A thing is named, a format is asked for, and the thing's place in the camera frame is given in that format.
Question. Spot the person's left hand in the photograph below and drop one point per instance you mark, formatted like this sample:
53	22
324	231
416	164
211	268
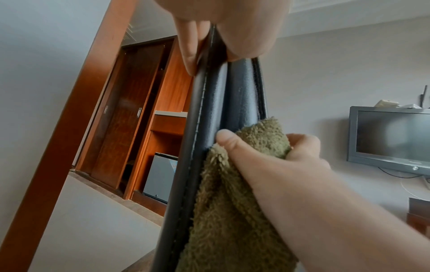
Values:
242	21

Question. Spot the person's right hand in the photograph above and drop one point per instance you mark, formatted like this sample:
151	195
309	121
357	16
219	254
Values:
316	202

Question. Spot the green cleaning cloth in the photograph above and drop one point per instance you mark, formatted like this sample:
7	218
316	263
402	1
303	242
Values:
228	223

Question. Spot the black leather chair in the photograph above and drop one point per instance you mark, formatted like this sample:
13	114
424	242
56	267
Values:
201	149

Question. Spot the grey flat screen television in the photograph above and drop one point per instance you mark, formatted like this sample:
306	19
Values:
390	135

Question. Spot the brown wooden table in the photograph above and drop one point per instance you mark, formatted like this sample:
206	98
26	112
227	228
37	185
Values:
418	215

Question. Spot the white router device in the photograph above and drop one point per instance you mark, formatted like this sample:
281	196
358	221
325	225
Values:
393	103

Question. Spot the grey mini fridge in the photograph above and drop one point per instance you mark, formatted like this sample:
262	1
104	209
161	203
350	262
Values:
160	178

